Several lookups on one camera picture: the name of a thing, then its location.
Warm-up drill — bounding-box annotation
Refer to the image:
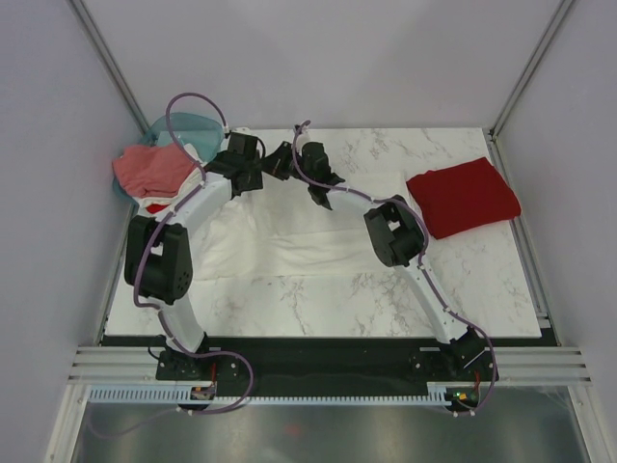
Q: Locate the folded red t shirt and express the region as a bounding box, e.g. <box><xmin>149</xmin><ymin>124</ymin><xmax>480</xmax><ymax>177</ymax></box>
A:
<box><xmin>407</xmin><ymin>158</ymin><xmax>522</xmax><ymax>239</ymax></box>

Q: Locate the white shirt red trim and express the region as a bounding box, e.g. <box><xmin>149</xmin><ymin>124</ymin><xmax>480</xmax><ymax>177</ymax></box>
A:
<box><xmin>131</xmin><ymin>144</ymin><xmax>201</xmax><ymax>214</ymax></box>

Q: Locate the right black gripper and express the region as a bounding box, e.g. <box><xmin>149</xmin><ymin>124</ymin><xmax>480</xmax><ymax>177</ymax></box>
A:
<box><xmin>260</xmin><ymin>142</ymin><xmax>312</xmax><ymax>186</ymax></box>

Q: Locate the left aluminium frame post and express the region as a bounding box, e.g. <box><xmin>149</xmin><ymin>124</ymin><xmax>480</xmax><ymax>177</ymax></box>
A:
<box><xmin>67</xmin><ymin>0</ymin><xmax>149</xmax><ymax>133</ymax></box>

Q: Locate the aluminium frame post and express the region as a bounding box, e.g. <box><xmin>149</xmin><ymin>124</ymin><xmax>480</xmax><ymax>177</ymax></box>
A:
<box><xmin>67</xmin><ymin>0</ymin><xmax>149</xmax><ymax>133</ymax></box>
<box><xmin>487</xmin><ymin>0</ymin><xmax>579</xmax><ymax>141</ymax></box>

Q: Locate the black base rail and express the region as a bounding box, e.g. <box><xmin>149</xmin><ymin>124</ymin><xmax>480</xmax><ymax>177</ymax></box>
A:
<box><xmin>156</xmin><ymin>337</ymin><xmax>499</xmax><ymax>395</ymax></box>

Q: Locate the teal plastic basket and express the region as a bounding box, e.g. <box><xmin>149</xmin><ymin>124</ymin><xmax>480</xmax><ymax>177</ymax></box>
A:
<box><xmin>113</xmin><ymin>113</ymin><xmax>224</xmax><ymax>204</ymax></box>

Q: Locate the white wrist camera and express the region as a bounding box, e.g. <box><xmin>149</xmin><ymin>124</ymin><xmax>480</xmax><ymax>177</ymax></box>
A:
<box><xmin>292</xmin><ymin>124</ymin><xmax>310</xmax><ymax>154</ymax></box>
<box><xmin>226</xmin><ymin>127</ymin><xmax>253</xmax><ymax>137</ymax></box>

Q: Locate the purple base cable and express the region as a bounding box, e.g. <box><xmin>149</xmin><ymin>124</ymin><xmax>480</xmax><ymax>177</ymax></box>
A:
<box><xmin>445</xmin><ymin>370</ymin><xmax>500</xmax><ymax>419</ymax></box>
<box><xmin>175</xmin><ymin>349</ymin><xmax>256</xmax><ymax>417</ymax></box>

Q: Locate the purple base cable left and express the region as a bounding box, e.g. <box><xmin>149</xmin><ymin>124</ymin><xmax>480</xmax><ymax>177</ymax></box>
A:
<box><xmin>175</xmin><ymin>349</ymin><xmax>256</xmax><ymax>417</ymax></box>

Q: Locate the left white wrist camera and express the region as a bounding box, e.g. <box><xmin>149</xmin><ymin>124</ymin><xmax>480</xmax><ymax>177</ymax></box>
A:
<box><xmin>226</xmin><ymin>127</ymin><xmax>253</xmax><ymax>137</ymax></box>

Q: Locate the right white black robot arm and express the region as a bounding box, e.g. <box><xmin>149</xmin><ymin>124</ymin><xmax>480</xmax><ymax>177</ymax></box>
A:
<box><xmin>260</xmin><ymin>142</ymin><xmax>496</xmax><ymax>380</ymax></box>

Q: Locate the pink t shirt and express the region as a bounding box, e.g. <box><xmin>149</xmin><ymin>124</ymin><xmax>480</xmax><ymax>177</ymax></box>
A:
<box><xmin>112</xmin><ymin>144</ymin><xmax>196</xmax><ymax>199</ymax></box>

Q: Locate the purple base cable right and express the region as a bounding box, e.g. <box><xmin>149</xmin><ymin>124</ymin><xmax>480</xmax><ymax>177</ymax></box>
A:
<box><xmin>445</xmin><ymin>370</ymin><xmax>500</xmax><ymax>419</ymax></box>

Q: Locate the white slotted cable duct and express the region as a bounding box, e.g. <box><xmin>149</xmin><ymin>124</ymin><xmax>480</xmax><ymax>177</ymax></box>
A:
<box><xmin>88</xmin><ymin>383</ymin><xmax>451</xmax><ymax>407</ymax></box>

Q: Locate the aluminium extrusion crossbar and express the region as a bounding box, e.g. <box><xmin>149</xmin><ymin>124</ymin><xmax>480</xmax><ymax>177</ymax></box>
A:
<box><xmin>68</xmin><ymin>346</ymin><xmax>592</xmax><ymax>387</ymax></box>

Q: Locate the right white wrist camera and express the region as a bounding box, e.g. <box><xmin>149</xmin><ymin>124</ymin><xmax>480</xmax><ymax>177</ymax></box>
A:
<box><xmin>292</xmin><ymin>124</ymin><xmax>310</xmax><ymax>154</ymax></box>

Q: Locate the right aluminium frame post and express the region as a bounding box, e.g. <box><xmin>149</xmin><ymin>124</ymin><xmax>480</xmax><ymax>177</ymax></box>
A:
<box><xmin>487</xmin><ymin>0</ymin><xmax>579</xmax><ymax>141</ymax></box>

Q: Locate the white t shirt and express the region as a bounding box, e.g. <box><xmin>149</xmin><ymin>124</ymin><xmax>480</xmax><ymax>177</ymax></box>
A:
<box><xmin>191</xmin><ymin>177</ymin><xmax>386</xmax><ymax>281</ymax></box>

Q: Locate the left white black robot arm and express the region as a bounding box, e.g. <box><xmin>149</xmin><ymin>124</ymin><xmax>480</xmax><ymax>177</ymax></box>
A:
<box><xmin>124</xmin><ymin>132</ymin><xmax>266</xmax><ymax>379</ymax></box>

